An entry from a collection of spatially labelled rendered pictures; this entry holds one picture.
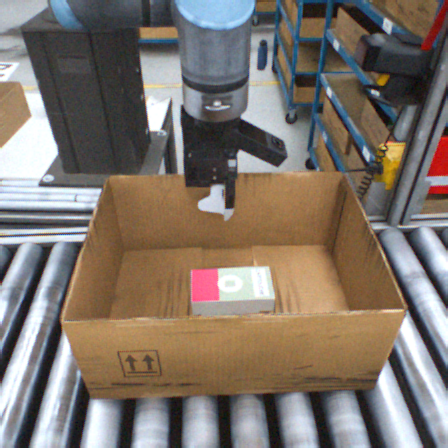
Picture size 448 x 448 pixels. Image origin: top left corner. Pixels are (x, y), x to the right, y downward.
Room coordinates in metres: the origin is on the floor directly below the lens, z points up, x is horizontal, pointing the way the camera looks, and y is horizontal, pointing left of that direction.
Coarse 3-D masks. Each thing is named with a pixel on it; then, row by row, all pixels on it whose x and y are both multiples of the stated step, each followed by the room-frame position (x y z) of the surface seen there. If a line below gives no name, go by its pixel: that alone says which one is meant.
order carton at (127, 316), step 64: (128, 192) 0.57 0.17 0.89; (192, 192) 0.58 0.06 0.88; (256, 192) 0.58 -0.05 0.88; (320, 192) 0.59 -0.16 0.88; (128, 256) 0.55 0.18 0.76; (192, 256) 0.55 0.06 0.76; (256, 256) 0.55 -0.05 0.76; (320, 256) 0.55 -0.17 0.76; (384, 256) 0.39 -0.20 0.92; (64, 320) 0.29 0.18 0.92; (128, 320) 0.29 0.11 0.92; (192, 320) 0.29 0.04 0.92; (256, 320) 0.29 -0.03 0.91; (320, 320) 0.29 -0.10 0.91; (384, 320) 0.30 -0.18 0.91; (128, 384) 0.29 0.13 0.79; (192, 384) 0.29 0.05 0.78; (256, 384) 0.29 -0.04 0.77; (320, 384) 0.30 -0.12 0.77
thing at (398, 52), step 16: (368, 48) 0.69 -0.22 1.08; (384, 48) 0.69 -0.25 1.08; (400, 48) 0.69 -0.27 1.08; (416, 48) 0.69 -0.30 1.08; (432, 48) 0.70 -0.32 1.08; (368, 64) 0.69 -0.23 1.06; (384, 64) 0.68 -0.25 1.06; (400, 64) 0.69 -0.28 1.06; (416, 64) 0.69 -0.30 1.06; (384, 80) 0.71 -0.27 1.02; (400, 80) 0.70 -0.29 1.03; (384, 96) 0.70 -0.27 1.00; (400, 96) 0.70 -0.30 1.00
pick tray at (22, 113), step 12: (0, 84) 1.15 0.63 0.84; (12, 84) 1.14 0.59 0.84; (0, 96) 1.15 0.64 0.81; (12, 96) 1.08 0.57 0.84; (24, 96) 1.13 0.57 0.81; (0, 108) 1.01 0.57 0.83; (12, 108) 1.06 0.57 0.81; (24, 108) 1.12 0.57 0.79; (0, 120) 0.99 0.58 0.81; (12, 120) 1.04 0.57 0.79; (24, 120) 1.10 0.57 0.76; (0, 132) 0.98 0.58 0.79; (12, 132) 1.02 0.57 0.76; (0, 144) 0.96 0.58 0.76
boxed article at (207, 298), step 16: (192, 272) 0.48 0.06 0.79; (208, 272) 0.48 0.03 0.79; (224, 272) 0.48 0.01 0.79; (240, 272) 0.48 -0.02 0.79; (256, 272) 0.48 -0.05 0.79; (192, 288) 0.45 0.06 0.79; (208, 288) 0.45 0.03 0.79; (224, 288) 0.45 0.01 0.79; (240, 288) 0.45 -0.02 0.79; (256, 288) 0.45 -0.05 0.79; (272, 288) 0.45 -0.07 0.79; (192, 304) 0.42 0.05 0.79; (208, 304) 0.42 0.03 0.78; (224, 304) 0.42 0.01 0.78; (240, 304) 0.42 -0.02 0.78; (256, 304) 0.43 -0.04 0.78; (272, 304) 0.43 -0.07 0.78
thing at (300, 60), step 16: (304, 0) 2.59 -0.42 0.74; (320, 0) 2.59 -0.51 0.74; (336, 0) 2.60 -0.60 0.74; (288, 16) 3.06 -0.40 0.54; (288, 48) 3.05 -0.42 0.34; (304, 48) 3.05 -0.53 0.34; (320, 48) 3.05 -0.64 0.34; (288, 64) 2.75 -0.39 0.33; (304, 64) 2.74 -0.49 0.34; (336, 64) 2.73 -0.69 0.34; (288, 96) 2.71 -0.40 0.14
